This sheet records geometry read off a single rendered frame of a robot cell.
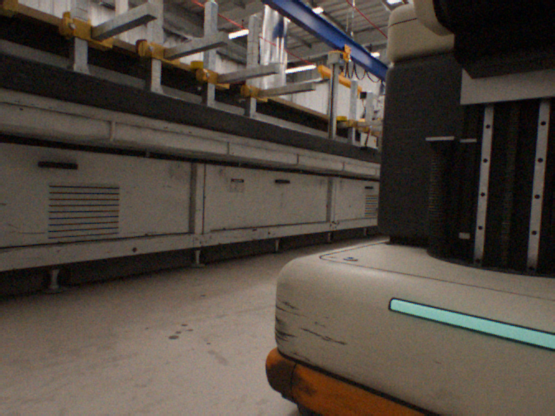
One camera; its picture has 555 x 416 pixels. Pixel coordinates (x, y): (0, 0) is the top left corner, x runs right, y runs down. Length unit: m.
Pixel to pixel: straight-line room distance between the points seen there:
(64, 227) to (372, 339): 1.19
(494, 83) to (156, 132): 1.06
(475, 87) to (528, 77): 0.08
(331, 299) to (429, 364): 0.15
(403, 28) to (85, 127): 0.92
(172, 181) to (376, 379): 1.35
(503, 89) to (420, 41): 0.24
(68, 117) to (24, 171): 0.28
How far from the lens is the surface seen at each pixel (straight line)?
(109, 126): 1.33
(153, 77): 1.41
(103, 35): 1.28
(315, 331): 0.60
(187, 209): 1.79
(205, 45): 1.29
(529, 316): 0.51
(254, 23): 1.84
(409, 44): 0.92
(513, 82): 0.75
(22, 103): 1.23
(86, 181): 1.54
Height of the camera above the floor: 0.40
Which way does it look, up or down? 3 degrees down
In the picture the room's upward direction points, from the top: 3 degrees clockwise
